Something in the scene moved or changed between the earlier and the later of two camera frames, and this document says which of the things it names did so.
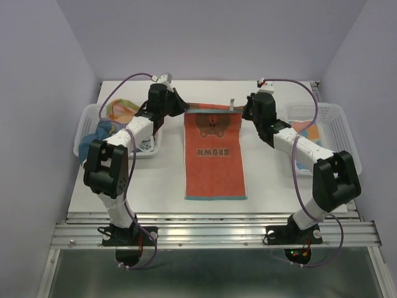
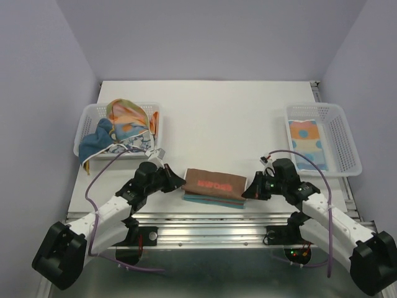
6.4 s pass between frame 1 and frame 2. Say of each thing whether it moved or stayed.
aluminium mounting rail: stayed
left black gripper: moved
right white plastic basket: stayed
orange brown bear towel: moved
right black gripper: moved
